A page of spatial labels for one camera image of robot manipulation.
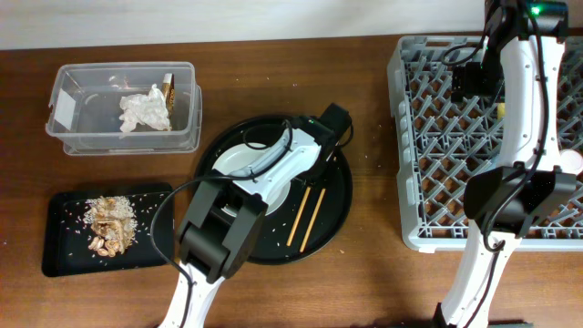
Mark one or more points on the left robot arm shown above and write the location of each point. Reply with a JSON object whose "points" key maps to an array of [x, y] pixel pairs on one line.
{"points": [[271, 190]]}

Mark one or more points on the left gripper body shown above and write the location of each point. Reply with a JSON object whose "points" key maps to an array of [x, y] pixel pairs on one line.
{"points": [[320, 171]]}

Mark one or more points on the pink plastic cup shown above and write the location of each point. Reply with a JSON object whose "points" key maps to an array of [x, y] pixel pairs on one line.
{"points": [[571, 162]]}

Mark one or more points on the white napkin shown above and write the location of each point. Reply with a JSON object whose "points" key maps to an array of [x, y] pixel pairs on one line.
{"points": [[144, 109]]}

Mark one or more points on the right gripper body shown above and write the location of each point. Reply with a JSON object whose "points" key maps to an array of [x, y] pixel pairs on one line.
{"points": [[475, 80]]}

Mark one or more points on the gold foil wrapper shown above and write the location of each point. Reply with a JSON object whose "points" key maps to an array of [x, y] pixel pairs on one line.
{"points": [[168, 91]]}

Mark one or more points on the black rectangular tray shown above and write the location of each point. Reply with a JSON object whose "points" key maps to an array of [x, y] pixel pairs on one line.
{"points": [[67, 237]]}

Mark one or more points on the round black serving tray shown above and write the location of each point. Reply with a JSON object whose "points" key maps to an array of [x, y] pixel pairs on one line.
{"points": [[270, 248]]}

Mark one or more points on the grey plate with food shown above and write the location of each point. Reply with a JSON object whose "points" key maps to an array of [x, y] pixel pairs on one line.
{"points": [[240, 155]]}

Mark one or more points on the food scraps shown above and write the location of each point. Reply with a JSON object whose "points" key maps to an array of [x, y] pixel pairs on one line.
{"points": [[114, 225]]}

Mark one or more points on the wooden chopstick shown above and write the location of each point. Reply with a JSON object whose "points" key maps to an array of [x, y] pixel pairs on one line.
{"points": [[298, 216], [315, 212]]}

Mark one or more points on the clear plastic storage bin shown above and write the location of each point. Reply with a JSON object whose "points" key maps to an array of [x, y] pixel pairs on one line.
{"points": [[85, 108]]}

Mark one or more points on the yellow small bowl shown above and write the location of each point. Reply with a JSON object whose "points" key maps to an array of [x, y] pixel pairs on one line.
{"points": [[500, 110]]}

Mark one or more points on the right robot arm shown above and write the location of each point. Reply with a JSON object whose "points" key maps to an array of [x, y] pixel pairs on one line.
{"points": [[522, 47]]}

